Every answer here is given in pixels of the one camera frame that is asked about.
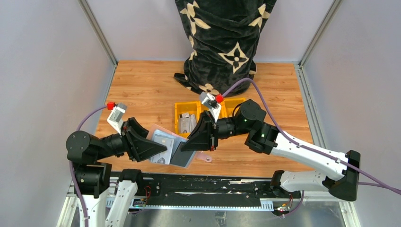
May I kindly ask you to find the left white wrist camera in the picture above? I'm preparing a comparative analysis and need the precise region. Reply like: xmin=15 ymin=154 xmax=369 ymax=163
xmin=107 ymin=103 xmax=127 ymax=134

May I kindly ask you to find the pink leather card holder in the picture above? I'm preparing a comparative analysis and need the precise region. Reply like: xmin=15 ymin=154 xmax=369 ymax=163
xmin=147 ymin=124 xmax=212 ymax=168

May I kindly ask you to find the purple cable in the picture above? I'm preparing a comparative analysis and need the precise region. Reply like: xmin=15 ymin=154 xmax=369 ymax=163
xmin=215 ymin=78 xmax=401 ymax=195
xmin=69 ymin=102 xmax=116 ymax=227

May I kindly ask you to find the dark grey card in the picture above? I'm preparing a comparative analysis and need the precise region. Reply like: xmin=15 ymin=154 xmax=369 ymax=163
xmin=170 ymin=142 xmax=196 ymax=168

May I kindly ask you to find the white printed card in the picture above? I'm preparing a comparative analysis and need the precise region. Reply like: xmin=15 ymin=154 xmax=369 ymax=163
xmin=149 ymin=130 xmax=174 ymax=165

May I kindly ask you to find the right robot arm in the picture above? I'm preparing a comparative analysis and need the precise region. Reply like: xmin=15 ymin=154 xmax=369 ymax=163
xmin=180 ymin=99 xmax=360 ymax=201

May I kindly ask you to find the yellow plastic end bin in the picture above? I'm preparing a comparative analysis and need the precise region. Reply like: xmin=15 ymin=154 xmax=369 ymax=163
xmin=222 ymin=98 xmax=246 ymax=118

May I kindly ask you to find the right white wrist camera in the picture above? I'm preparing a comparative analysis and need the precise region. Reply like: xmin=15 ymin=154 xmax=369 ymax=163
xmin=199 ymin=91 xmax=222 ymax=122

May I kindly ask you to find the black floral blanket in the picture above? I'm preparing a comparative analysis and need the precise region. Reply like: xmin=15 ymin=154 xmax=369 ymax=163
xmin=174 ymin=0 xmax=276 ymax=97

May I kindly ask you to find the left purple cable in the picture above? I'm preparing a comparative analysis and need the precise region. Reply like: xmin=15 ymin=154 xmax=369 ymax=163
xmin=69 ymin=102 xmax=116 ymax=227

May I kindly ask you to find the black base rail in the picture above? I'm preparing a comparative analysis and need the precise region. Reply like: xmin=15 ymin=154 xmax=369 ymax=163
xmin=129 ymin=173 xmax=301 ymax=211

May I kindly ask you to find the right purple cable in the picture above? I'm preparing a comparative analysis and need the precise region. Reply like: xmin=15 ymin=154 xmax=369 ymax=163
xmin=215 ymin=78 xmax=401 ymax=195

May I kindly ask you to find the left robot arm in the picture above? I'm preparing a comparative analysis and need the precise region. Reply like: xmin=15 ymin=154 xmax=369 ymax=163
xmin=66 ymin=117 xmax=167 ymax=227

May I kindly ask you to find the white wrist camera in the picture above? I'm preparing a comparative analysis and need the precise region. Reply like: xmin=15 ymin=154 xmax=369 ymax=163
xmin=199 ymin=91 xmax=222 ymax=122
xmin=107 ymin=103 xmax=127 ymax=134

